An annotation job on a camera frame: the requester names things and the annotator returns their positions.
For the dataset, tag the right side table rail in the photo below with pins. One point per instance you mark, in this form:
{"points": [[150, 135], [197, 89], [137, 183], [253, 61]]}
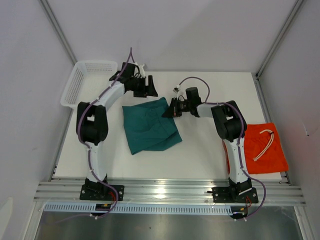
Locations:
{"points": [[270, 117]]}

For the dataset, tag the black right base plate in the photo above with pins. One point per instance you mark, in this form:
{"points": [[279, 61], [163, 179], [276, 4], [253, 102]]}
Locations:
{"points": [[223, 194]]}

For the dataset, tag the teal green shorts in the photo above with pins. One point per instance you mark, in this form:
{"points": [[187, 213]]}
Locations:
{"points": [[147, 130]]}

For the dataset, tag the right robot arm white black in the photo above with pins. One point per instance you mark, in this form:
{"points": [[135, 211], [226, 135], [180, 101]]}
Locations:
{"points": [[230, 126]]}

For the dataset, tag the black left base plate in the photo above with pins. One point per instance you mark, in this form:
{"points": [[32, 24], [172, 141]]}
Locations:
{"points": [[110, 192]]}

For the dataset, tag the white plastic laundry basket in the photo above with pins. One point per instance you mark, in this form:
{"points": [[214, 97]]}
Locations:
{"points": [[87, 81]]}

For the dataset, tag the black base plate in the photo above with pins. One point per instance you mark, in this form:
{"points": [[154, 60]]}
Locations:
{"points": [[223, 194], [110, 192]]}

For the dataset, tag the aluminium mounting rail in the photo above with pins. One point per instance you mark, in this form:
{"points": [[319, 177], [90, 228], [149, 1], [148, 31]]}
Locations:
{"points": [[168, 191]]}

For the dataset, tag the left side table rail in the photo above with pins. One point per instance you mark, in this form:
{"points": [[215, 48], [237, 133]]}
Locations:
{"points": [[60, 145]]}

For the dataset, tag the left corner aluminium post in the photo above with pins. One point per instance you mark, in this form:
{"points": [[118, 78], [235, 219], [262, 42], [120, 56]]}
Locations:
{"points": [[53, 20]]}

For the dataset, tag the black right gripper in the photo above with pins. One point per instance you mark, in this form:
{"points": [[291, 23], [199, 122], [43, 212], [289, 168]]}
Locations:
{"points": [[173, 111]]}

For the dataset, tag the corner aluminium post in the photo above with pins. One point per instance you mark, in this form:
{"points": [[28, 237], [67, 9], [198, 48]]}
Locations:
{"points": [[289, 21], [53, 20]]}

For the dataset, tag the slotted grey cable duct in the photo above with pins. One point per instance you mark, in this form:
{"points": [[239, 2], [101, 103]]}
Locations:
{"points": [[130, 208]]}

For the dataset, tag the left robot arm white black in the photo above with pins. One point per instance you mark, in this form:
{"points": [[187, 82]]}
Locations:
{"points": [[92, 123]]}

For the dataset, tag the orange shorts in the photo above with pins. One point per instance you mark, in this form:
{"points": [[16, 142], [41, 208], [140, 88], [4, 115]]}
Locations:
{"points": [[262, 149]]}

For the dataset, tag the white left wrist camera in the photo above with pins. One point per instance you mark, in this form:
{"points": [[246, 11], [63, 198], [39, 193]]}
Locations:
{"points": [[141, 70]]}

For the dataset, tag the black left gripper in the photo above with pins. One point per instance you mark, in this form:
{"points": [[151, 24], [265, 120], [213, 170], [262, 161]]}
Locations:
{"points": [[146, 90]]}

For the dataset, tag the table rail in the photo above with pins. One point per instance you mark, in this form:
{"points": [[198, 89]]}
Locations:
{"points": [[60, 145], [270, 117]]}

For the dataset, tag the right corner aluminium post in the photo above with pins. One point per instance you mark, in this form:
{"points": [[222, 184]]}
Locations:
{"points": [[289, 21]]}

